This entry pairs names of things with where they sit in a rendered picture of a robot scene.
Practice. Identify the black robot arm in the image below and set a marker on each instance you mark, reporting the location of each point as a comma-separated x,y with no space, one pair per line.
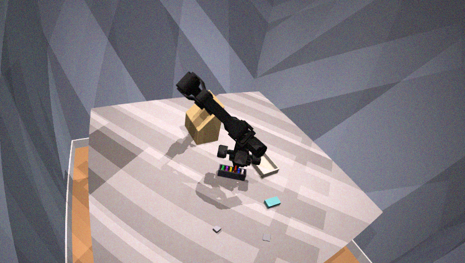
237,129

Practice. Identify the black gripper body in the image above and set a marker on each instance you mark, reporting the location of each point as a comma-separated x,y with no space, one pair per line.
223,150

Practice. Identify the light blue rectangular block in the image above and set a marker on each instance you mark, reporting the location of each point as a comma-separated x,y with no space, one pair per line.
272,202

